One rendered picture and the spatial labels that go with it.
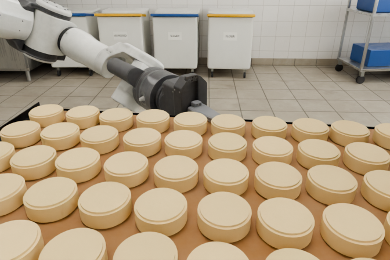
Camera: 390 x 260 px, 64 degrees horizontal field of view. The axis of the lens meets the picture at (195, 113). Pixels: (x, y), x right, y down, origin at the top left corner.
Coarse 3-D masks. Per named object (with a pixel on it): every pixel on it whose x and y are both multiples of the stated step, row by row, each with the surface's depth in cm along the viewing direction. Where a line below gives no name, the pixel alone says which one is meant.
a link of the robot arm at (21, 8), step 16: (0, 0) 63; (16, 0) 67; (32, 0) 70; (0, 16) 63; (16, 16) 65; (32, 16) 68; (64, 16) 70; (0, 32) 65; (16, 32) 67; (16, 48) 70
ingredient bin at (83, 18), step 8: (72, 8) 403; (80, 8) 403; (88, 8) 403; (96, 8) 403; (72, 16) 361; (80, 16) 361; (88, 16) 370; (96, 16) 400; (80, 24) 364; (88, 24) 369; (96, 24) 400; (88, 32) 370; (96, 32) 400; (56, 64) 384; (64, 64) 384; (72, 64) 384; (80, 64) 384
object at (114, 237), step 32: (288, 128) 48; (192, 192) 34; (256, 192) 34; (0, 224) 30; (64, 224) 30; (128, 224) 30; (192, 224) 30; (256, 256) 26; (320, 256) 26; (384, 256) 26
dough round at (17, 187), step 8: (0, 176) 33; (8, 176) 33; (16, 176) 33; (0, 184) 32; (8, 184) 32; (16, 184) 32; (24, 184) 32; (0, 192) 31; (8, 192) 31; (16, 192) 31; (24, 192) 32; (0, 200) 30; (8, 200) 30; (16, 200) 31; (0, 208) 30; (8, 208) 31; (16, 208) 31
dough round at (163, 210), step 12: (156, 192) 31; (168, 192) 31; (144, 204) 29; (156, 204) 29; (168, 204) 29; (180, 204) 29; (144, 216) 28; (156, 216) 28; (168, 216) 28; (180, 216) 28; (144, 228) 28; (156, 228) 28; (168, 228) 28; (180, 228) 29
